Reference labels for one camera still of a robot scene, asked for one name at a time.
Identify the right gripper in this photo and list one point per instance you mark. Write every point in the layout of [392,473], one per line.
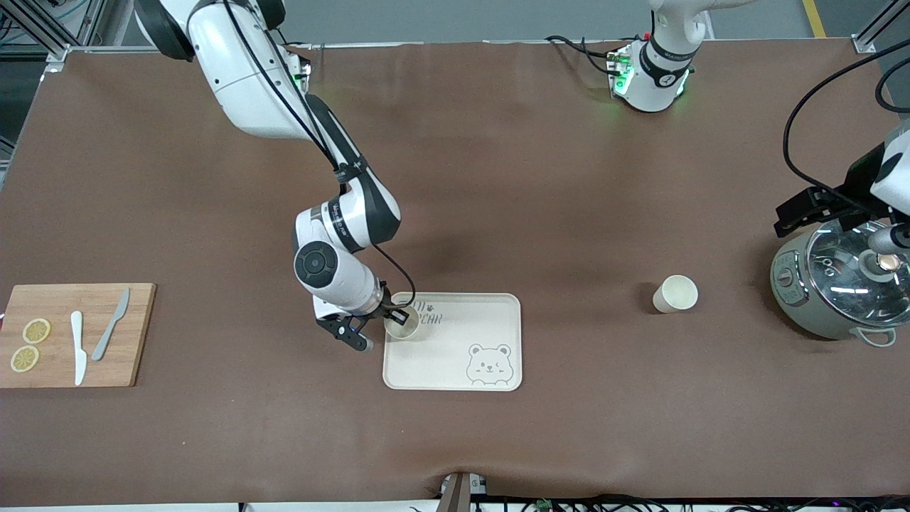
[384,306]

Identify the grey metal bracket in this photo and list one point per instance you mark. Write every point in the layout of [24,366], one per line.
[458,494]

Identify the cream tray with bear print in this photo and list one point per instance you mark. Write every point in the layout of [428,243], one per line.
[441,355]

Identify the glass pot lid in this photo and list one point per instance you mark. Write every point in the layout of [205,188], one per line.
[839,284]

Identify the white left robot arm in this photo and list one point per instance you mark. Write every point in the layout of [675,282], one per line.
[650,78]

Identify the grey plastic knife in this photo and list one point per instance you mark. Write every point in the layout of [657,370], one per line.
[110,327]

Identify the grey pot with glass lid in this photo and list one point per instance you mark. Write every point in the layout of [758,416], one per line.
[793,299]

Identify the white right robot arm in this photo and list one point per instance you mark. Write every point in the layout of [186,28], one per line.
[242,78]

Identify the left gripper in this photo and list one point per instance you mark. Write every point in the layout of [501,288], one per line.
[855,183]

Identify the wooden cutting board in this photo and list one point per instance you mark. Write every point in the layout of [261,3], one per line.
[57,302]

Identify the white plastic knife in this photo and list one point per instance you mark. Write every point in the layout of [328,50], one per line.
[78,348]

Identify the aluminium frame profile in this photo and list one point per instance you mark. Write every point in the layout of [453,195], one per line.
[862,44]
[43,32]

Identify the lemon slice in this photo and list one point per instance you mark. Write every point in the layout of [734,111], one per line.
[25,358]
[36,331]

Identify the white cup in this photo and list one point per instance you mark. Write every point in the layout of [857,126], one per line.
[404,333]
[675,294]

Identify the brown table cover mat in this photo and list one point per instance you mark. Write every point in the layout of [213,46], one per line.
[498,178]

